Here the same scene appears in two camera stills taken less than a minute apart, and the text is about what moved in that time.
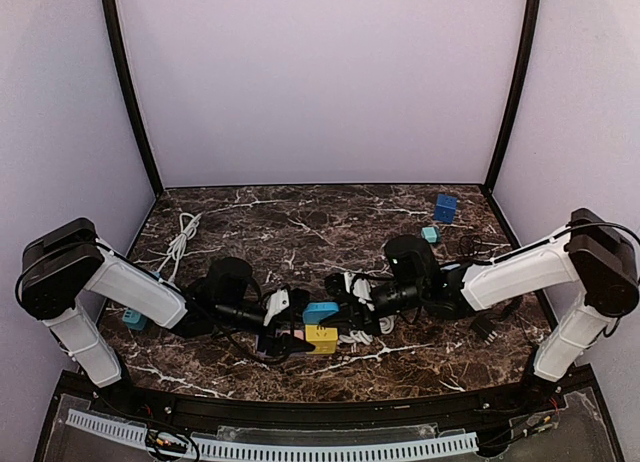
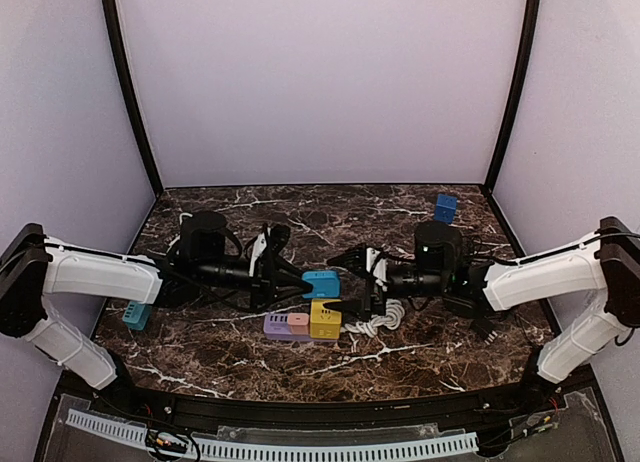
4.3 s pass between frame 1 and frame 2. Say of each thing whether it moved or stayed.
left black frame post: stayed
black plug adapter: stayed
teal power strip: stayed
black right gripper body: moved
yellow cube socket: moved
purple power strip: moved
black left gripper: moved
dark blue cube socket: stayed
